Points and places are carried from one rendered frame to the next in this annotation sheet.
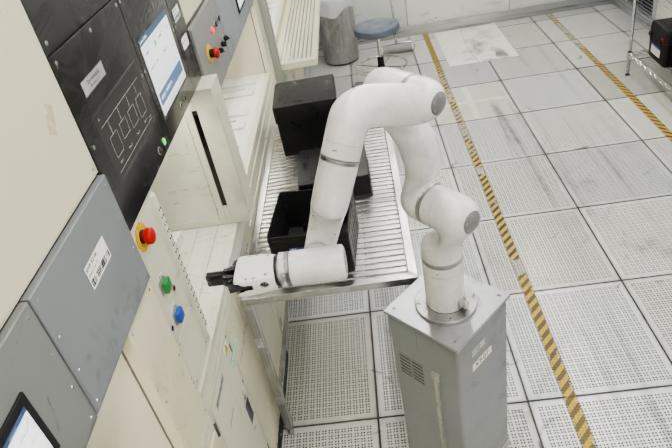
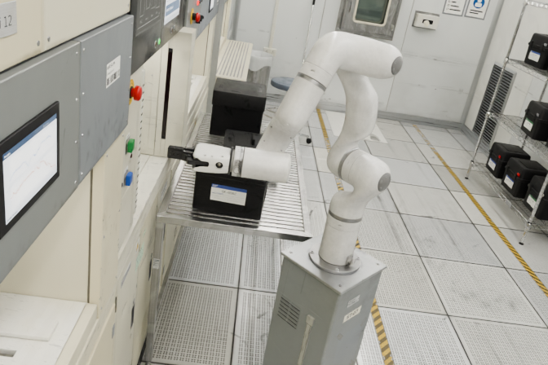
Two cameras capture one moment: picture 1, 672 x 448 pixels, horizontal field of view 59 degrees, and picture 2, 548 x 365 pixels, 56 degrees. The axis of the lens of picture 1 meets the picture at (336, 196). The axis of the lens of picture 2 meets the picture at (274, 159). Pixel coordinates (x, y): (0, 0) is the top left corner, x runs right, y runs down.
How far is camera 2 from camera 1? 0.48 m
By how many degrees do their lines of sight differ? 14
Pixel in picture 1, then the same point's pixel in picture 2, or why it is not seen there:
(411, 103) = (378, 56)
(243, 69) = not seen: hidden behind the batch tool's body
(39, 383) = (64, 111)
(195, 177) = (148, 106)
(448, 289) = (344, 242)
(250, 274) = (209, 153)
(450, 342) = (336, 285)
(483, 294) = (365, 261)
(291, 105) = (230, 92)
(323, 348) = (192, 305)
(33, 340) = (72, 74)
